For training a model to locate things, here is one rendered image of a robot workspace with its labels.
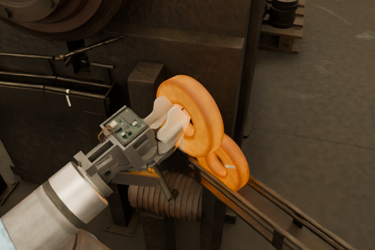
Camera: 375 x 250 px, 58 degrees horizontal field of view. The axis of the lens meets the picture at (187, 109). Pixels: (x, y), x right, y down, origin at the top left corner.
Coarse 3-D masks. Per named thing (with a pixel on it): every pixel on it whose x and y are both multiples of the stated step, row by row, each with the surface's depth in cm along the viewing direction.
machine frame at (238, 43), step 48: (144, 0) 90; (192, 0) 87; (240, 0) 84; (0, 48) 108; (48, 48) 103; (96, 48) 98; (144, 48) 94; (192, 48) 90; (240, 48) 87; (240, 96) 114; (48, 144) 136; (240, 144) 129
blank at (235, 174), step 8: (224, 136) 76; (224, 144) 74; (232, 144) 74; (216, 152) 77; (224, 152) 74; (232, 152) 73; (240, 152) 74; (200, 160) 84; (208, 160) 82; (216, 160) 83; (224, 160) 75; (232, 160) 73; (240, 160) 73; (208, 168) 83; (216, 168) 82; (224, 168) 82; (232, 168) 74; (240, 168) 73; (248, 168) 75; (224, 176) 79; (232, 176) 76; (240, 176) 74; (248, 176) 76; (232, 184) 77; (240, 184) 75
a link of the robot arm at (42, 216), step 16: (32, 192) 50; (48, 192) 48; (16, 208) 48; (32, 208) 47; (48, 208) 47; (64, 208) 48; (0, 224) 47; (16, 224) 46; (32, 224) 46; (48, 224) 47; (64, 224) 48; (80, 224) 50; (0, 240) 46; (16, 240) 46; (32, 240) 46; (48, 240) 47; (64, 240) 49
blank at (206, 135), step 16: (176, 80) 58; (192, 80) 58; (176, 96) 59; (192, 96) 55; (208, 96) 56; (192, 112) 57; (208, 112) 55; (192, 128) 64; (208, 128) 55; (192, 144) 62; (208, 144) 57
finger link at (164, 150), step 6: (180, 132) 57; (174, 138) 57; (180, 138) 57; (162, 144) 56; (168, 144) 56; (174, 144) 56; (162, 150) 55; (168, 150) 55; (174, 150) 56; (156, 156) 56; (162, 156) 55; (168, 156) 56; (156, 162) 56
